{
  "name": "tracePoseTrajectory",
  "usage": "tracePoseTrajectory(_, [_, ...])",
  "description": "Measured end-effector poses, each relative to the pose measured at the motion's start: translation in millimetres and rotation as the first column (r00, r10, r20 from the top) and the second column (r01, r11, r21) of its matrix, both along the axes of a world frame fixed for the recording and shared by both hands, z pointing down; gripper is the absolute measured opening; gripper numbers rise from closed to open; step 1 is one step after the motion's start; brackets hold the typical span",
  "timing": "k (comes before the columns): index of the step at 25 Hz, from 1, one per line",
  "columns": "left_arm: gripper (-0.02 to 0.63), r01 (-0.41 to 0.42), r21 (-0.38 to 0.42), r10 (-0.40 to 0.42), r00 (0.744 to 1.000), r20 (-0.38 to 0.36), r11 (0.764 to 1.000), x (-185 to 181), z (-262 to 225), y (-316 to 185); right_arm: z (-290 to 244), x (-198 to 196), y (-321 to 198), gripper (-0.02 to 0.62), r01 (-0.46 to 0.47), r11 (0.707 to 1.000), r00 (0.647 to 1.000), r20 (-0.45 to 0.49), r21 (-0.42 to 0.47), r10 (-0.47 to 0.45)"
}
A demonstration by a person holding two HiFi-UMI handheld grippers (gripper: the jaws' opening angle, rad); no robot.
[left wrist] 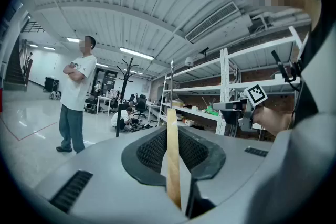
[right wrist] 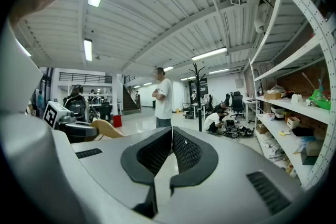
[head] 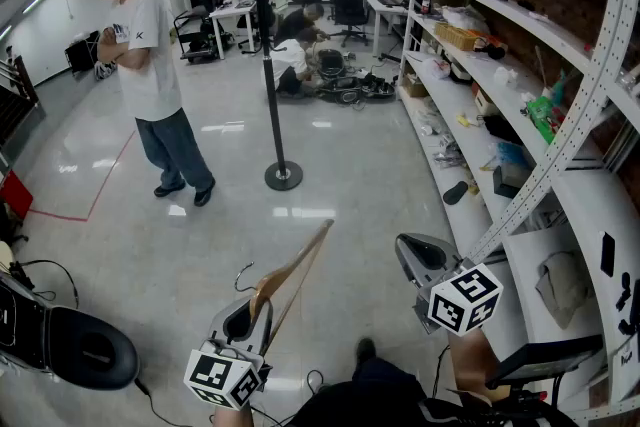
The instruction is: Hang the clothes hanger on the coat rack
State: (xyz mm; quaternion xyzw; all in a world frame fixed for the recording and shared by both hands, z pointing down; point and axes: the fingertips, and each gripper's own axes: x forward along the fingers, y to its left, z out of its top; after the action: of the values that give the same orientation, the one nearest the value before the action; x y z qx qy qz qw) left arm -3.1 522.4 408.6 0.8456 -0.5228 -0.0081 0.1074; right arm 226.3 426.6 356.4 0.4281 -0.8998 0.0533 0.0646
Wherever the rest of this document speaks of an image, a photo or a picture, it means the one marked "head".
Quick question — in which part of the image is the black flat screen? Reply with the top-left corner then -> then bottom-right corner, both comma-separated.
487,333 -> 605,390

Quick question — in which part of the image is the wooden hanger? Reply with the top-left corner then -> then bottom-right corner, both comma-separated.
234,218 -> 335,351

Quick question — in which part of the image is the person's right forearm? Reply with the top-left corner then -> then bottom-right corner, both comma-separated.
446,327 -> 502,397

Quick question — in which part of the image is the wooden railing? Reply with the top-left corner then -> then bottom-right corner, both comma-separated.
0,54 -> 41,147

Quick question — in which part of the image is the white plastic bag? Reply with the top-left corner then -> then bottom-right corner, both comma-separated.
423,57 -> 452,81

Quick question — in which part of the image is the person's black clothing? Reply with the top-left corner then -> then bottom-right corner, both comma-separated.
289,354 -> 569,427

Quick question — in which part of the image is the black box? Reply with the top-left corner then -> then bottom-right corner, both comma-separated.
492,163 -> 532,199

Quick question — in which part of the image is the cardboard box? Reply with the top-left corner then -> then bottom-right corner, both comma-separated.
402,72 -> 430,99

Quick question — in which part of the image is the black trolley cart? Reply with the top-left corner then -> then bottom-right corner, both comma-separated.
173,5 -> 236,65

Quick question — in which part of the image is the red panel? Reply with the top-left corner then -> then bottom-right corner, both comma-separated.
0,169 -> 34,221

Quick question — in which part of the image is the wicker basket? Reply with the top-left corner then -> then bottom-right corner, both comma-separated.
433,21 -> 484,52

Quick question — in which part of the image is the white desk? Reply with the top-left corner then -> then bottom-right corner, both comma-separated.
208,0 -> 259,61
363,0 -> 410,61

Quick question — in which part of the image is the black phone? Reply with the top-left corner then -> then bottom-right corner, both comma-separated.
599,230 -> 617,279

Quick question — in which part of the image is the white metal shelving unit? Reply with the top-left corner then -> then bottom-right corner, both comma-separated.
397,0 -> 640,427

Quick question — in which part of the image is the black floor cable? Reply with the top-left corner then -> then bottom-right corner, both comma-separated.
133,377 -> 194,427

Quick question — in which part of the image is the black coat rack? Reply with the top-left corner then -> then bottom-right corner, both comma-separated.
219,0 -> 304,192

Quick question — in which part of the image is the blue plastic bag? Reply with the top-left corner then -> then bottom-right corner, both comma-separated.
497,142 -> 532,167

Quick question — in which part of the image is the grey cloth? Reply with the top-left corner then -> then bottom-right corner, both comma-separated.
534,250 -> 594,331

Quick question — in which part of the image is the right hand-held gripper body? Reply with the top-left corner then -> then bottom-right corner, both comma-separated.
412,257 -> 504,336

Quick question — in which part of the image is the beige tissue box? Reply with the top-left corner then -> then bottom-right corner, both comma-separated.
472,87 -> 497,117

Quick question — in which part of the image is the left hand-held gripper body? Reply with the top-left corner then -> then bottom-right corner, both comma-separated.
183,337 -> 274,412

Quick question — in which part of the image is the green box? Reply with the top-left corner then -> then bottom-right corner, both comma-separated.
527,95 -> 567,144

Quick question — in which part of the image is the black folding case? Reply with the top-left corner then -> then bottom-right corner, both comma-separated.
64,30 -> 102,77

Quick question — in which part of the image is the black open case with cables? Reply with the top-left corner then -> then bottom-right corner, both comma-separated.
314,48 -> 397,110

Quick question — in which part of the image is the black shoe insole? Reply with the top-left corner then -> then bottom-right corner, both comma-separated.
442,180 -> 470,207

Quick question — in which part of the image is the person's left forearm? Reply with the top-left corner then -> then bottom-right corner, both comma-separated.
212,406 -> 252,427

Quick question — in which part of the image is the person's right black shoe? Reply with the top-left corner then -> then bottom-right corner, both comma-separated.
355,337 -> 378,367

